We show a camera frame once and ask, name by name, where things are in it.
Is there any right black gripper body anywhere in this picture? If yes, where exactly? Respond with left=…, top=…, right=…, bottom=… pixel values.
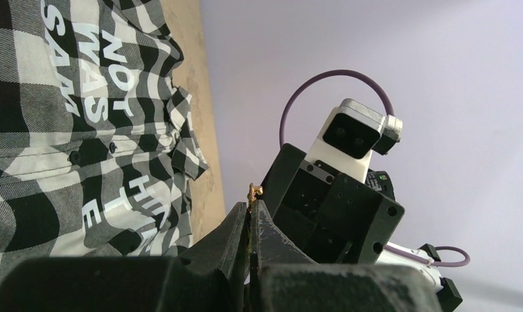
left=274, top=161, right=405, bottom=264

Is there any gold glitter brooch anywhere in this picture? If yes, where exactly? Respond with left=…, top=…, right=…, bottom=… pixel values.
left=247, top=183, right=264, bottom=214

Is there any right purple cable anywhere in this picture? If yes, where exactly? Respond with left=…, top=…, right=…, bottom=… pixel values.
left=279, top=69, right=472, bottom=268

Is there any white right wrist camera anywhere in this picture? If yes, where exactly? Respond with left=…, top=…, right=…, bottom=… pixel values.
left=305, top=98, right=403, bottom=182

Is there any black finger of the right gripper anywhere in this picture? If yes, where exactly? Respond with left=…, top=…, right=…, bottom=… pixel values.
left=262, top=143, right=306, bottom=218
left=308, top=172, right=405, bottom=264

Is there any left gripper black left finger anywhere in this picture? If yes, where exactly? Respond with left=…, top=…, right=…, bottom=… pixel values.
left=0, top=202, right=248, bottom=311

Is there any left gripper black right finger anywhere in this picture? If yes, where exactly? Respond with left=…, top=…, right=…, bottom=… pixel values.
left=249, top=200, right=441, bottom=311

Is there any black white plaid shirt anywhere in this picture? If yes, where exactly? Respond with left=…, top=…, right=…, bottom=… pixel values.
left=0, top=1, right=208, bottom=284

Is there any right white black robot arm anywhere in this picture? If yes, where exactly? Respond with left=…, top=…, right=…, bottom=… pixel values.
left=262, top=144, right=463, bottom=311

